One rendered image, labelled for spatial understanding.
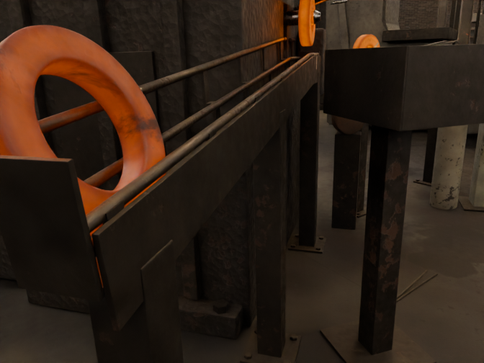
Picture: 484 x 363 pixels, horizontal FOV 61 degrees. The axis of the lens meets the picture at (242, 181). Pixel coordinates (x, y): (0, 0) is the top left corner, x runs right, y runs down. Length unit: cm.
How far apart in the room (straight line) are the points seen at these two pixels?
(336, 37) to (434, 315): 321
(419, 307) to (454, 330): 12
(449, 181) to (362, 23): 232
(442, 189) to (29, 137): 192
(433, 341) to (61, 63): 108
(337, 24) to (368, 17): 28
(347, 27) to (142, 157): 378
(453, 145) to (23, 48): 186
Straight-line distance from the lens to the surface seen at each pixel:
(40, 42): 38
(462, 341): 125
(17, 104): 33
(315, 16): 139
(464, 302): 141
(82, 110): 42
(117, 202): 32
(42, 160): 29
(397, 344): 117
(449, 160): 206
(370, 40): 186
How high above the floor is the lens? 71
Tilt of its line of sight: 17 degrees down
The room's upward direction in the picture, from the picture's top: 2 degrees counter-clockwise
